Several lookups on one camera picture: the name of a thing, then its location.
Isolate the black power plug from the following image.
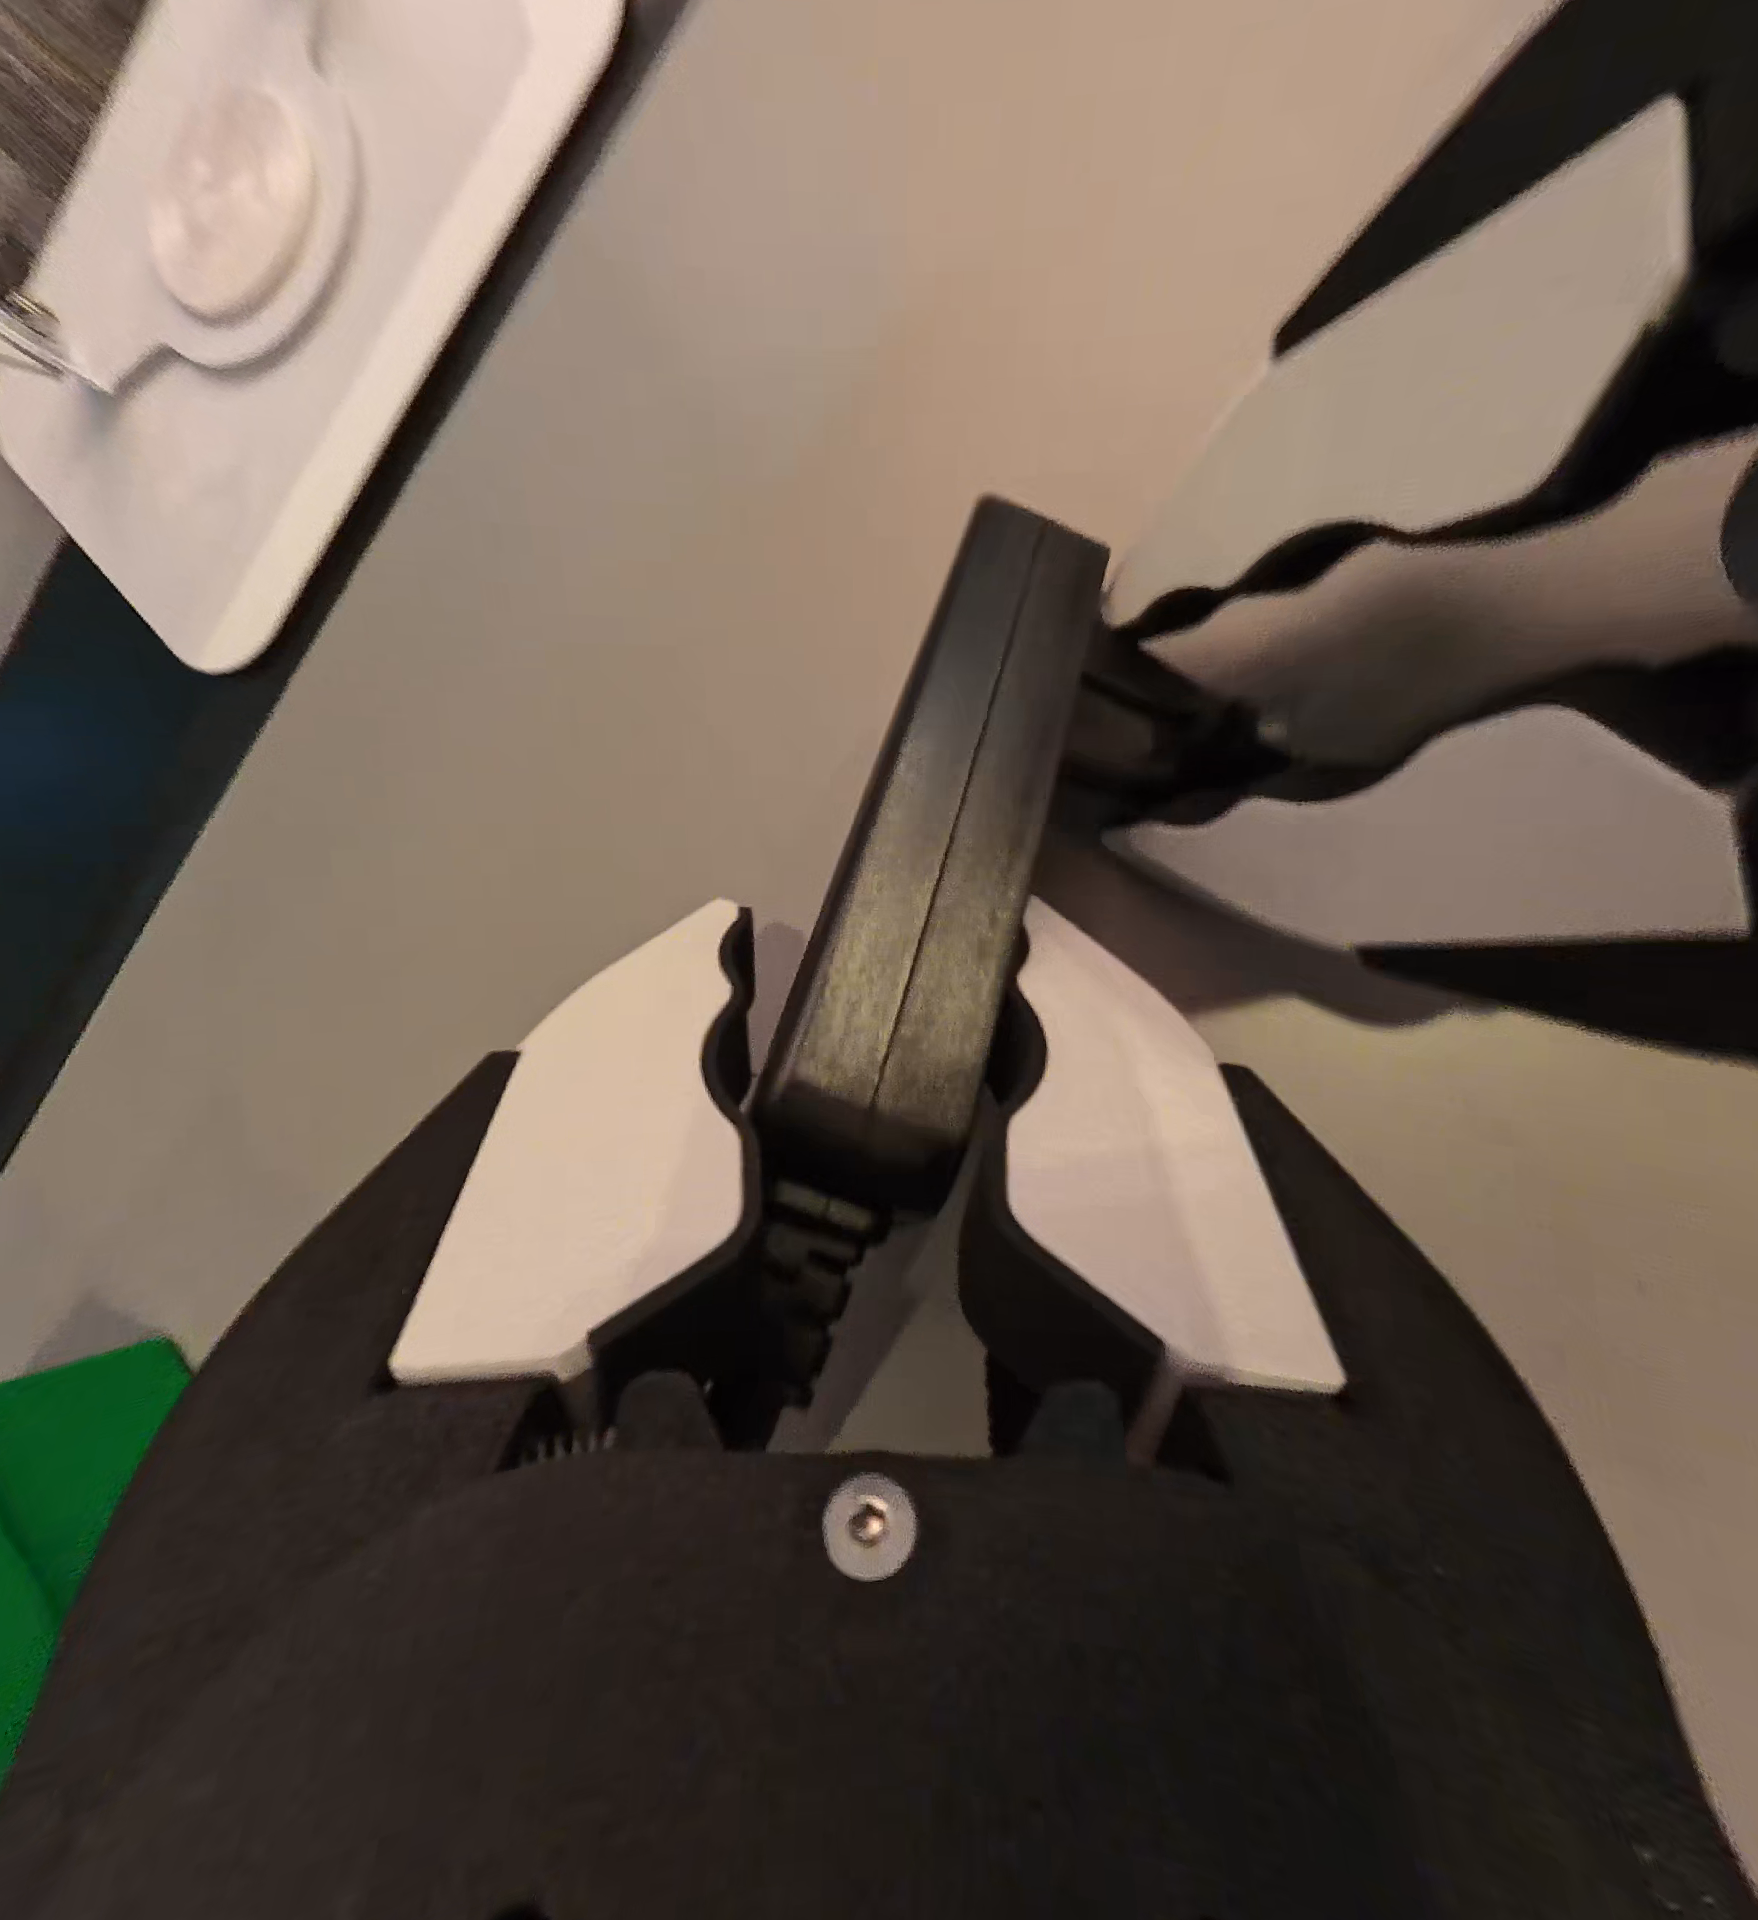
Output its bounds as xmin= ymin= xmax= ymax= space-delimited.
xmin=1066 ymin=622 xmax=1292 ymax=830

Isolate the green plastic bin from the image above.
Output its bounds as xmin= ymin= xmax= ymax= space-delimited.
xmin=0 ymin=1340 xmax=193 ymax=1823

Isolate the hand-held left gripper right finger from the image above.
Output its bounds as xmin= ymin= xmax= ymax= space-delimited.
xmin=969 ymin=898 xmax=1346 ymax=1397

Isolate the dark blue desk panel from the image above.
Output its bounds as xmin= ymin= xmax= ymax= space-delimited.
xmin=0 ymin=533 xmax=272 ymax=1292

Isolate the braided power strip cable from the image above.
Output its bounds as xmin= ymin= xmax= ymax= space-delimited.
xmin=758 ymin=1178 xmax=883 ymax=1419

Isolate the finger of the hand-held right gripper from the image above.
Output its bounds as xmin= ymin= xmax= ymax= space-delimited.
xmin=1118 ymin=657 xmax=1758 ymax=954
xmin=1109 ymin=94 xmax=1758 ymax=636

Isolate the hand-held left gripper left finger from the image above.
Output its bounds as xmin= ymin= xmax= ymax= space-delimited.
xmin=387 ymin=898 xmax=761 ymax=1390

